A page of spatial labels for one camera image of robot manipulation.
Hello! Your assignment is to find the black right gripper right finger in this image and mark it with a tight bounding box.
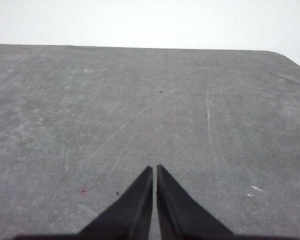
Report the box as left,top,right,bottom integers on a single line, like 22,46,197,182
156,164,234,237

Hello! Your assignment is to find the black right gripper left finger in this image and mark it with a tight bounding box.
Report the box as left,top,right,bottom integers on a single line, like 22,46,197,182
79,165,154,237

